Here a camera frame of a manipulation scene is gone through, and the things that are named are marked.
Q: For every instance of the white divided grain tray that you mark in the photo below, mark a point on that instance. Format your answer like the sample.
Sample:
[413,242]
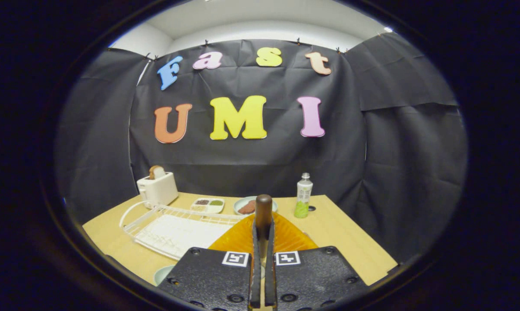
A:
[208,207]

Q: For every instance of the small plastic bottle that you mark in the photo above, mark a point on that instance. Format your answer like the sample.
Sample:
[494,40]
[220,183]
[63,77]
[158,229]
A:
[303,198]

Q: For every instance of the white toaster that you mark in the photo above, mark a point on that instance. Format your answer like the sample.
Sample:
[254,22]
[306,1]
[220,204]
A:
[160,192]

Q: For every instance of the black backdrop cloth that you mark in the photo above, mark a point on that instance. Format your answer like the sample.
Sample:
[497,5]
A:
[260,168]

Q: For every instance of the pale green plate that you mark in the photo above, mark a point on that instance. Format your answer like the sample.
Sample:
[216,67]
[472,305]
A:
[162,274]

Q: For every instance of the brown fried meat piece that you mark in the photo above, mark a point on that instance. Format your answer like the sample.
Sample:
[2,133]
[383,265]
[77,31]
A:
[247,208]

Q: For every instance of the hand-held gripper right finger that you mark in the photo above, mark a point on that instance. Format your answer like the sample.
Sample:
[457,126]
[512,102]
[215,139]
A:
[270,280]

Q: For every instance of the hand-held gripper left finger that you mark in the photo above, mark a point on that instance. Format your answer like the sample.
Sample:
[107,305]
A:
[255,280]

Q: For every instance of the light blue plate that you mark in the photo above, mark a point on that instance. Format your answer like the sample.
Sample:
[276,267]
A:
[237,207]

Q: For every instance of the bread slice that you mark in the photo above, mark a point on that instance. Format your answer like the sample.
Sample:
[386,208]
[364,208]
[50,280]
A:
[157,172]

